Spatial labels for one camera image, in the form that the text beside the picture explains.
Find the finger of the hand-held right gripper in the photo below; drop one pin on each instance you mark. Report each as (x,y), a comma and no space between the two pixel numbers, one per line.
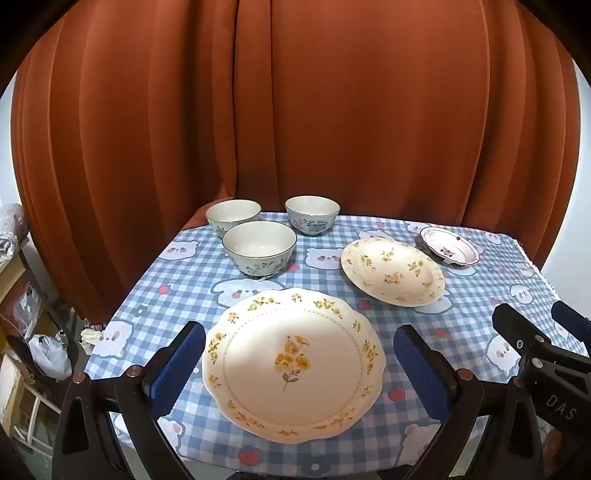
(569,314)
(510,323)

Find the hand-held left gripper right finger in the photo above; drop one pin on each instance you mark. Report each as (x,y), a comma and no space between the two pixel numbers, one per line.
(422,369)

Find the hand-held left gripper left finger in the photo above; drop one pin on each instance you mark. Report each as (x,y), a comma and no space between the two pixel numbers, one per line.
(178,369)

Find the red trim scalloped plate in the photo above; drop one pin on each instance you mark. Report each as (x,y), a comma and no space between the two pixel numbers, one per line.
(450,247)

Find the round yellow floral plate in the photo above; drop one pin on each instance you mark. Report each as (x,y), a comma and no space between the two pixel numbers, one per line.
(392,272)

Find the scalloped yellow floral plate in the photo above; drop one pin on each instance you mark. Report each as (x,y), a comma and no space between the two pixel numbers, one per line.
(295,360)

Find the green leaf ceramic bowl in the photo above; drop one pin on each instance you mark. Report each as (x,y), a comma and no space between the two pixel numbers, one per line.
(233,216)
(258,247)

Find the blue pattern ceramic bowl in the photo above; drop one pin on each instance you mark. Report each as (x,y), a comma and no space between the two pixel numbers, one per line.
(311,214)

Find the blue checkered bear tablecloth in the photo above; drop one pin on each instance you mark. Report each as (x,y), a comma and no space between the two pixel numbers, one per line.
(184,277)

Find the crumpled white tissue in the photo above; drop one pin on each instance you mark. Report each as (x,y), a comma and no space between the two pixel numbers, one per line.
(90,335)

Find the white plastic bag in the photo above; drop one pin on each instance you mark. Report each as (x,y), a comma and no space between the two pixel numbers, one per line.
(46,355)

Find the wooden shelf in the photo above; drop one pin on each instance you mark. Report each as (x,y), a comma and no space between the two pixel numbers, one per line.
(21,281)

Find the plastic wrapped bundle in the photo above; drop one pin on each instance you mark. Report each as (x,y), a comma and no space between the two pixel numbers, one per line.
(11,228)

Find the orange curtain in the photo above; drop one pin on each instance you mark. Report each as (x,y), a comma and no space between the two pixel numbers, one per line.
(300,115)

